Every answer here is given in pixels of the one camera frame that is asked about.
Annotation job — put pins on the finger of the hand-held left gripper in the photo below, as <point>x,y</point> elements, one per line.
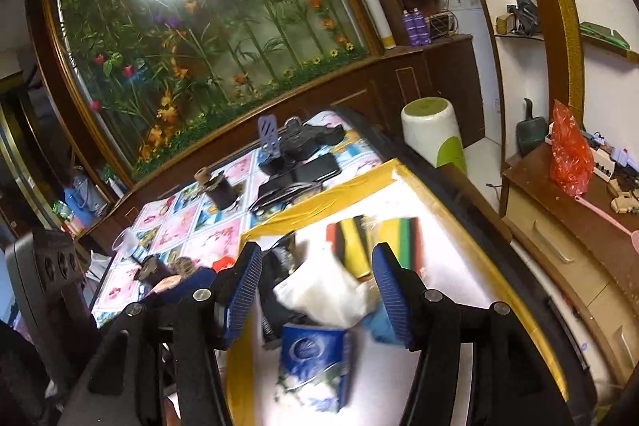
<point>189,281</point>

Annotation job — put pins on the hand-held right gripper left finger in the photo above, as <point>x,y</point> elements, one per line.
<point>242,296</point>

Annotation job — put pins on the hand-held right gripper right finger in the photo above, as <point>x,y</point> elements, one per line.
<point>392,301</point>

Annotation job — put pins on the white plastic bag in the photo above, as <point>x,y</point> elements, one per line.
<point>324,286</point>

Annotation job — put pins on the yellow-edged cardboard box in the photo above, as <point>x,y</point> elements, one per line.
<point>449,246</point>

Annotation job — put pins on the blue tissue pack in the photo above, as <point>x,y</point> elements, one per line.
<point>312,361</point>

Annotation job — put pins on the blue sponge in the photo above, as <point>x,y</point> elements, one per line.
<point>377,326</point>

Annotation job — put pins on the black foil packet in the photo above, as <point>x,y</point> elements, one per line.
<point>274,286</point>

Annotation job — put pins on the green and yellow sponge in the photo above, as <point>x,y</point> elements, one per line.
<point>399,241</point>

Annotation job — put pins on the clear plastic cup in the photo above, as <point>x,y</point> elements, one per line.
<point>125,241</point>

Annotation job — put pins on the green snack packet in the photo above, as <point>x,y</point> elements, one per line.
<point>61,210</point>

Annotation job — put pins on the blue thermos jug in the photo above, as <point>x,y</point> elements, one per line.
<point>75,206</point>

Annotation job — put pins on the small tape roll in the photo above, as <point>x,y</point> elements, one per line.
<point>203,175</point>

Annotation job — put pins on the pale purple phone stand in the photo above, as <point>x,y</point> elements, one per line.
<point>269,136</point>

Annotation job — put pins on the pile of black gadgets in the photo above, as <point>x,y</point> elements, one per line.
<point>304,146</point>

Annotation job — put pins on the white and green stool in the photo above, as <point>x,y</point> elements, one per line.
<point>429,131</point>

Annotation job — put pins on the light wooden drawer cabinet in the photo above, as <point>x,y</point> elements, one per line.
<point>559,226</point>

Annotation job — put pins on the dark wooden cabinet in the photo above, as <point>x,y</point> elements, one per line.
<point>349,101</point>

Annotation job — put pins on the dark green dustpan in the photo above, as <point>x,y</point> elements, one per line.
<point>530,131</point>

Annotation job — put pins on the pink fly swatter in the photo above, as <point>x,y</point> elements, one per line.
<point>604,216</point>

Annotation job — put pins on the red plastic bag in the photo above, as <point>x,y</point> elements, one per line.
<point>569,151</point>

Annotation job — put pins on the white power strip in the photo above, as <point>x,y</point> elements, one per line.
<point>601,161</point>

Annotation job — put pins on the purple spray cans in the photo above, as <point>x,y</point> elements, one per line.
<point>417,27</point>

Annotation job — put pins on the black tool on shelf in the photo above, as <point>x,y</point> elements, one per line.
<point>524,14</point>

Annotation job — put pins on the flower and bamboo wall panel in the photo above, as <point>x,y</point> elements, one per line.
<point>199,46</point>

